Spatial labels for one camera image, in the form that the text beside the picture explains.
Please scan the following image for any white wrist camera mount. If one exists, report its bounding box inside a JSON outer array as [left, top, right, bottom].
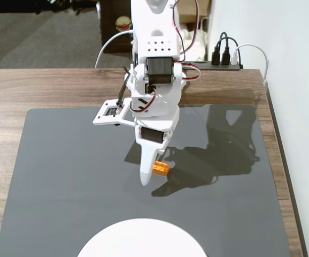
[[92, 96, 137, 128]]

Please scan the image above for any white plug with cable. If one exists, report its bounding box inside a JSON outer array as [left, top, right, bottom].
[[230, 43, 269, 86]]

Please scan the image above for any black power strip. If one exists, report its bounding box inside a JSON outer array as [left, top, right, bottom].
[[182, 61, 244, 71]]

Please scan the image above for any thin white cable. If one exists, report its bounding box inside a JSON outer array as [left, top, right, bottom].
[[95, 31, 134, 69]]

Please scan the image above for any red white servo wire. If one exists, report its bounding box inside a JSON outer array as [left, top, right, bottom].
[[180, 63, 202, 81], [172, 0, 201, 58], [129, 85, 158, 113]]

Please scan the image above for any dark brown cabinet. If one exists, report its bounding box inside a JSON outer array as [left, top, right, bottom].
[[98, 0, 133, 54]]

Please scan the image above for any orange lego block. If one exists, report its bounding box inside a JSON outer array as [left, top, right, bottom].
[[152, 160, 172, 177]]

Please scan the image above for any white round plate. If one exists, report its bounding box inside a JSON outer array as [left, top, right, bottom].
[[76, 218, 207, 257]]

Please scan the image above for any black camera cable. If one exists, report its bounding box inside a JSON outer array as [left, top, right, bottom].
[[116, 66, 134, 111]]

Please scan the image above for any dark grey mat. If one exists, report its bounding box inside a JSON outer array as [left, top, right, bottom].
[[0, 104, 291, 257]]

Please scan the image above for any brown cardboard box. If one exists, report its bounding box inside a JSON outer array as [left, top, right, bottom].
[[176, 0, 212, 24]]

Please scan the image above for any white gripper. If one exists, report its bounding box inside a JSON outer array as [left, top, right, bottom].
[[134, 107, 181, 187]]

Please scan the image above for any white plastic bag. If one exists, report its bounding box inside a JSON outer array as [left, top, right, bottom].
[[180, 22, 208, 62]]

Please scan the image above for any round red white sticker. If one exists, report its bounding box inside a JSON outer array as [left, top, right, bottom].
[[116, 16, 132, 32]]

